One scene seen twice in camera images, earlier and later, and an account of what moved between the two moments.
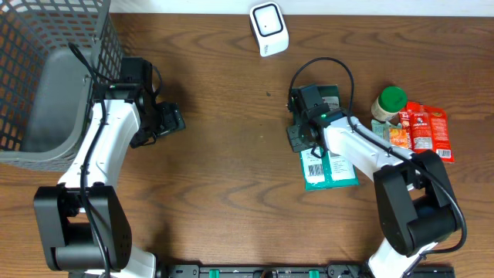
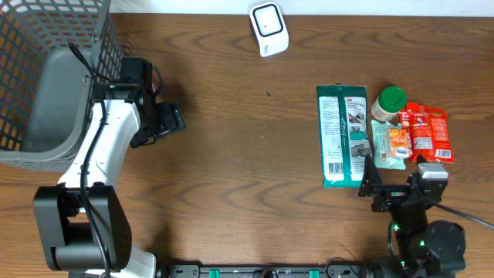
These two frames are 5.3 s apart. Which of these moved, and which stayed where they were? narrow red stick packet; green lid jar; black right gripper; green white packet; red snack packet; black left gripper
Moved: green white packet; black right gripper
Stayed: narrow red stick packet; black left gripper; red snack packet; green lid jar
